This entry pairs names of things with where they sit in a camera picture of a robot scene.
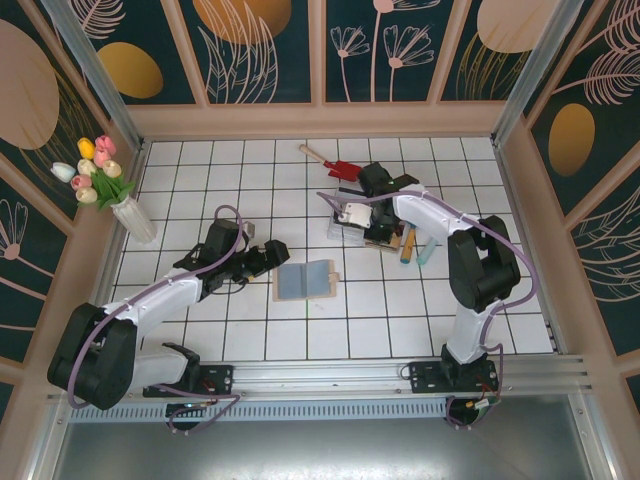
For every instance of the white ribbed vase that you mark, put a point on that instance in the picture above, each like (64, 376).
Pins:
(135, 220)

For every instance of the beige leather card holder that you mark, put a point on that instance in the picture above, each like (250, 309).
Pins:
(305, 280)

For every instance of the clear acrylic organizer box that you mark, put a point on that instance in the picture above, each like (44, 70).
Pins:
(336, 232)

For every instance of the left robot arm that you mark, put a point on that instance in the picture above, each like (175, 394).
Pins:
(160, 297)

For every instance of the white card with magnetic stripe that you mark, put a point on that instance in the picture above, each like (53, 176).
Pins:
(350, 191)

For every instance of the aluminium frame post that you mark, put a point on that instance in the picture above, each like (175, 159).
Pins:
(95, 70)
(530, 65)

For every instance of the light blue toy rake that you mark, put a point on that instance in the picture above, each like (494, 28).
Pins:
(426, 252)

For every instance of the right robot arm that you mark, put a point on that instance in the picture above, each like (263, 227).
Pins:
(430, 210)

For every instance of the engraved wooden card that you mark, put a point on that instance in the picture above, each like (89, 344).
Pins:
(382, 243)

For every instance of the artificial tulip bouquet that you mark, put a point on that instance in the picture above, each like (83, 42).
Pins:
(107, 182)

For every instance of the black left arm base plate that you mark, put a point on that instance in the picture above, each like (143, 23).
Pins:
(220, 380)

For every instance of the aluminium mounting rail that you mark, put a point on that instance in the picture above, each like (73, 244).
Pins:
(320, 380)

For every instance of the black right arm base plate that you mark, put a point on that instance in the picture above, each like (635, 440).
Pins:
(425, 375)

